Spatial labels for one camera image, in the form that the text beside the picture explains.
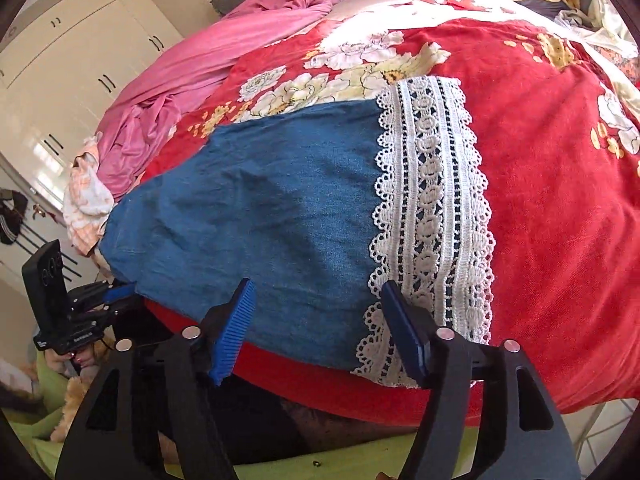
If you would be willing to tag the person's green garment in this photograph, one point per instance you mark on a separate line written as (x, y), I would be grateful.
(35, 435)

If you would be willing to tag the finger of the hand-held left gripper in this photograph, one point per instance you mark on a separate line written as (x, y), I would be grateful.
(122, 307)
(120, 291)

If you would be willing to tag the person's left hand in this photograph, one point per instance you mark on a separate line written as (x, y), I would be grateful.
(82, 362)

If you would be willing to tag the red floral blanket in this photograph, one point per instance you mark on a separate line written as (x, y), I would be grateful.
(550, 260)

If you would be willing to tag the cream wardrobe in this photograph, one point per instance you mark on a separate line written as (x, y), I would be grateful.
(75, 60)

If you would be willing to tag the white crumpled cloth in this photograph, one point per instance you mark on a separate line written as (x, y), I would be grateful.
(600, 35)

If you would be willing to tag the orange white plaid cloth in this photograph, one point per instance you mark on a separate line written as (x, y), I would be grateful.
(85, 200)

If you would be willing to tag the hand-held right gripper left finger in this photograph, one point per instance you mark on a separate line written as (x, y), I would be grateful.
(232, 332)

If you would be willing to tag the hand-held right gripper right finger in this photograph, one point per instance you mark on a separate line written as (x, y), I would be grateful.
(406, 335)

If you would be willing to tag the blue denim pants lace trim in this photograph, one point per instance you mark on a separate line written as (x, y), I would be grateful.
(275, 220)

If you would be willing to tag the pink blanket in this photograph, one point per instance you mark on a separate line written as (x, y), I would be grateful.
(200, 60)

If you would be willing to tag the dark hanging clothes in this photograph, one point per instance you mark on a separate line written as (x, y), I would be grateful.
(12, 215)

